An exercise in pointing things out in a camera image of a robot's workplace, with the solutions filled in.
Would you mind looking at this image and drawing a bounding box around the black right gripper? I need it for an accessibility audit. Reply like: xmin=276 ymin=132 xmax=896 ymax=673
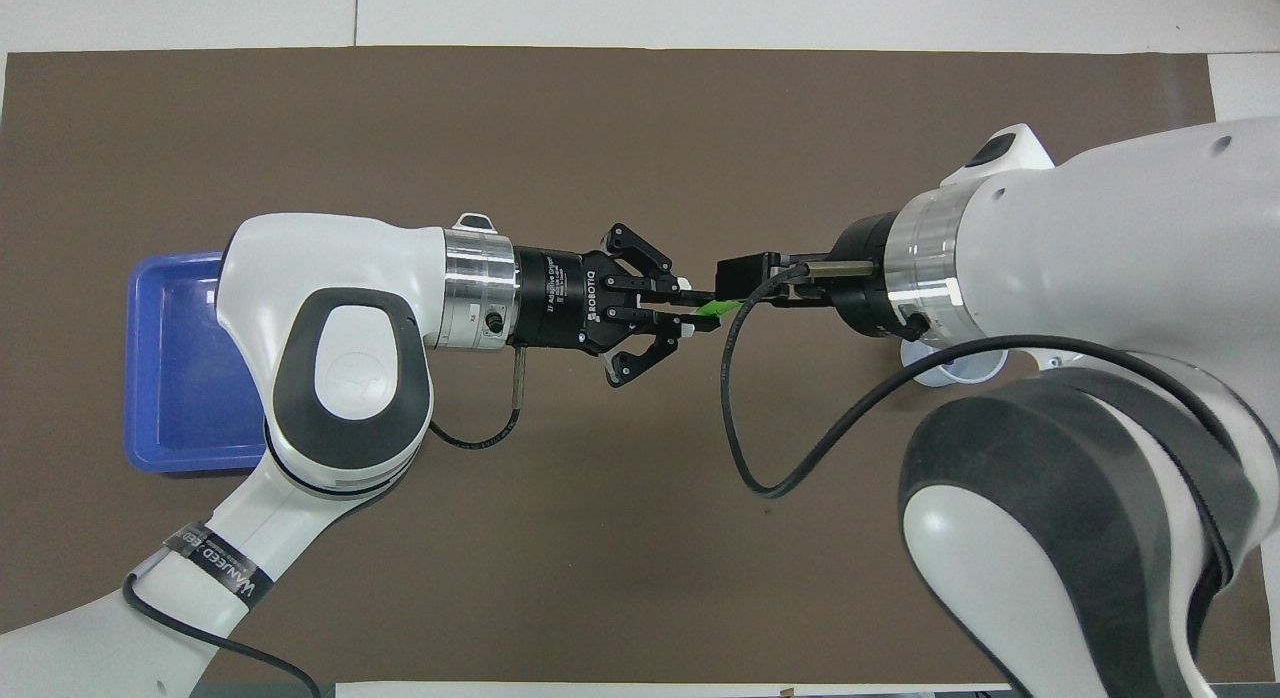
xmin=715 ymin=211 xmax=913 ymax=339

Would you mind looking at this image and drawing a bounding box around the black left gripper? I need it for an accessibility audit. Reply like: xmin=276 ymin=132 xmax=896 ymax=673
xmin=512 ymin=221 xmax=721 ymax=391

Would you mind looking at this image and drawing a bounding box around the brown table mat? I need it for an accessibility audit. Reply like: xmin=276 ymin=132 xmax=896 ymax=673
xmin=0 ymin=46 xmax=1276 ymax=684

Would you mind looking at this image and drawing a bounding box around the clear plastic cup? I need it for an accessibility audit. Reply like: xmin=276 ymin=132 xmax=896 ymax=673
xmin=900 ymin=338 xmax=1011 ymax=391

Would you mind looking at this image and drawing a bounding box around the blue plastic tray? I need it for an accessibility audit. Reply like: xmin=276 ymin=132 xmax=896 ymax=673
xmin=125 ymin=251 xmax=271 ymax=476

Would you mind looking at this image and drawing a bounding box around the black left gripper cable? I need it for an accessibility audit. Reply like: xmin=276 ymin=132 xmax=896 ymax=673
xmin=428 ymin=344 xmax=527 ymax=452

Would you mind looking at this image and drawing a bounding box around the left arm black velcro strap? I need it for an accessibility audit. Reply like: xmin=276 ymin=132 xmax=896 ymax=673
xmin=162 ymin=521 xmax=276 ymax=609

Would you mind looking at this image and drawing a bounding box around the black cable trailing left arm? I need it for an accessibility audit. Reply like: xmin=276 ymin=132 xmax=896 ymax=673
xmin=122 ymin=568 xmax=323 ymax=698

